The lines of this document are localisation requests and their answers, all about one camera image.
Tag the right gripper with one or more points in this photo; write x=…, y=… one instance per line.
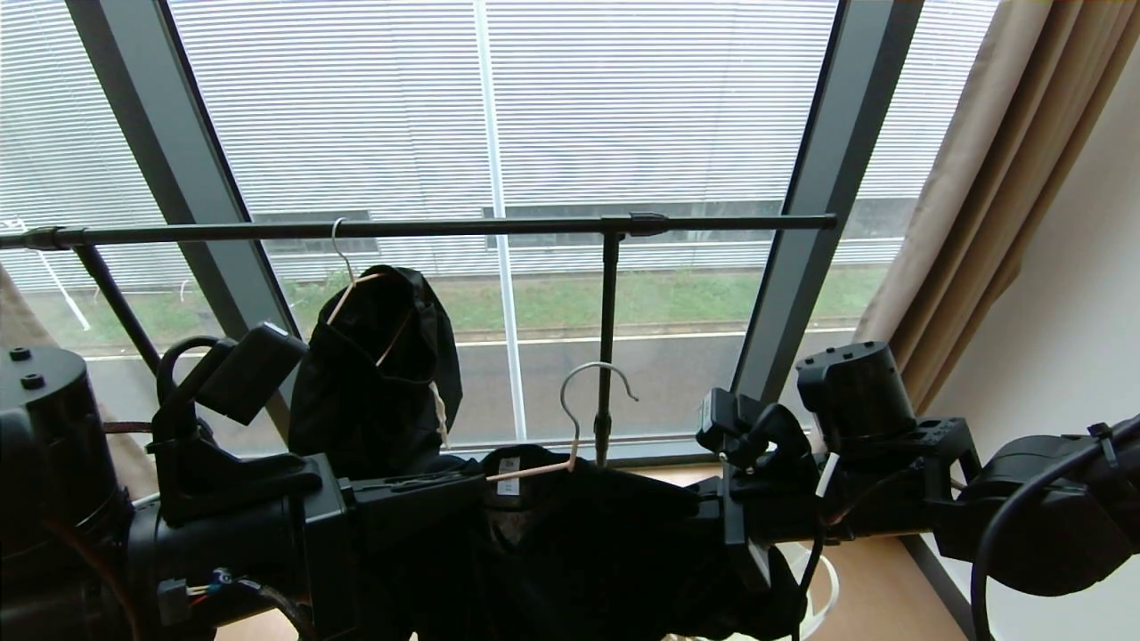
x=766, y=516

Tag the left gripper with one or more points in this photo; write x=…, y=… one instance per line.
x=232, y=561

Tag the black garment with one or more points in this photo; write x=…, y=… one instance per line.
x=374, y=401

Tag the black t-shirt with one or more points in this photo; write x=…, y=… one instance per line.
x=606, y=552

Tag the pink clothes hanger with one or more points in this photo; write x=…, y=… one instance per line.
x=570, y=425
x=342, y=301

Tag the white laundry basket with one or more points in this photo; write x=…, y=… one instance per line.
x=824, y=579

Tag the black clothes rack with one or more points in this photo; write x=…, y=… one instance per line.
x=445, y=228

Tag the window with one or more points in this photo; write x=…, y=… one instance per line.
x=169, y=133

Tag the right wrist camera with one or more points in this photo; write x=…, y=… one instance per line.
x=757, y=436

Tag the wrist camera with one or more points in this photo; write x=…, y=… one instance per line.
x=757, y=436
x=258, y=365

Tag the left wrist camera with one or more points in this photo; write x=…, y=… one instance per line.
x=258, y=365

